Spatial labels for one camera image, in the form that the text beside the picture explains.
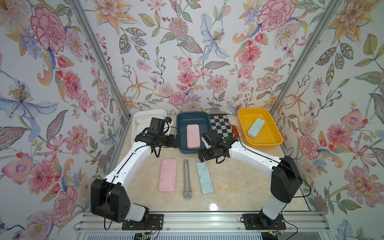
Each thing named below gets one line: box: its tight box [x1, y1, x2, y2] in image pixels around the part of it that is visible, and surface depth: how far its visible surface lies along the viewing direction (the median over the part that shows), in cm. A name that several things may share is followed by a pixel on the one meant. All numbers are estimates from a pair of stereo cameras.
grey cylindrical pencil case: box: [183, 159, 193, 199], surface depth 87 cm
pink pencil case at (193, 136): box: [186, 124, 201, 150], surface depth 106 cm
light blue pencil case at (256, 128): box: [247, 117, 266, 139], surface depth 112 cm
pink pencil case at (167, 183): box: [158, 158, 177, 193], surface depth 89 cm
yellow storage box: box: [238, 108, 284, 149], surface depth 112 cm
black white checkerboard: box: [209, 114, 234, 139], surface depth 112 cm
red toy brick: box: [232, 125, 239, 138], surface depth 112 cm
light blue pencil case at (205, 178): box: [196, 161, 214, 195], surface depth 88 cm
